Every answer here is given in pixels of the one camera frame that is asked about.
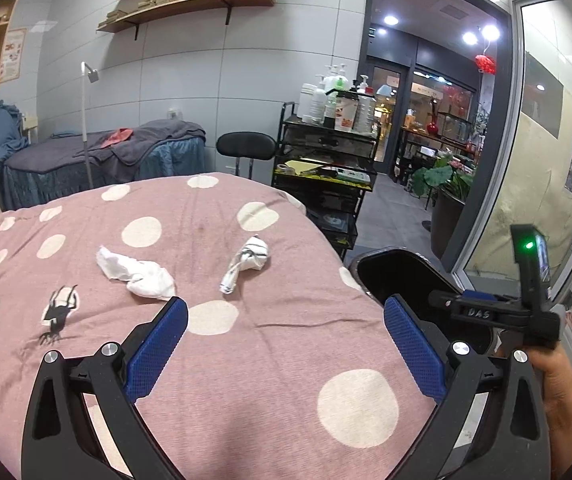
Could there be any white tissue with black stripes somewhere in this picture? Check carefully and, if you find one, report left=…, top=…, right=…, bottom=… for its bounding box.
left=220, top=235, right=269, bottom=295

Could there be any person's right forearm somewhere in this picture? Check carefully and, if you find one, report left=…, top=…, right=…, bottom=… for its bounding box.
left=547, top=408, right=572, bottom=479

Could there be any black trash bin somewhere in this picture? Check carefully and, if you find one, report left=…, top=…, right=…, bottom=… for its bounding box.
left=349, top=248, right=496, bottom=354

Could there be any person's right hand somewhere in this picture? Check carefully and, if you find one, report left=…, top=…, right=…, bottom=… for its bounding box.
left=525, top=344, right=572, bottom=442

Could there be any green potted plant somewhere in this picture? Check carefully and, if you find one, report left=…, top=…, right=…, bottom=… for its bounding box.
left=411, top=156, right=474, bottom=202

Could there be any pink polka dot bedspread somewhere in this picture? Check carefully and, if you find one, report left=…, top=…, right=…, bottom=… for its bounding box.
left=0, top=174, right=433, bottom=479

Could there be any black metal trolley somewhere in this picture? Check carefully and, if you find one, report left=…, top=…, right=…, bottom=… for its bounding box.
left=271, top=102, right=378, bottom=257

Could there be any red hanging ornament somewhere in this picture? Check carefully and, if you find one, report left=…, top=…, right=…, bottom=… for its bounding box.
left=474, top=54, right=496, bottom=75

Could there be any black round stool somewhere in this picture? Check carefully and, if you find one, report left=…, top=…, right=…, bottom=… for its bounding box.
left=215, top=131, right=277, bottom=179

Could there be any blue massage bed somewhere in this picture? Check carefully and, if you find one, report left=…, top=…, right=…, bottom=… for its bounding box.
left=0, top=119, right=207, bottom=210

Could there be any red cloth on bed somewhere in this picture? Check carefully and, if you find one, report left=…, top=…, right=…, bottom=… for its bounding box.
left=100, top=128, right=134, bottom=148

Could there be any white floor lamp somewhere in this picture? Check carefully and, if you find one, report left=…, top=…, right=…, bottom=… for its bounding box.
left=80, top=61, right=100, bottom=188

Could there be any lower wooden wall shelf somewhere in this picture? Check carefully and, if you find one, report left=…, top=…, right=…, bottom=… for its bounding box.
left=97, top=0, right=278, bottom=34

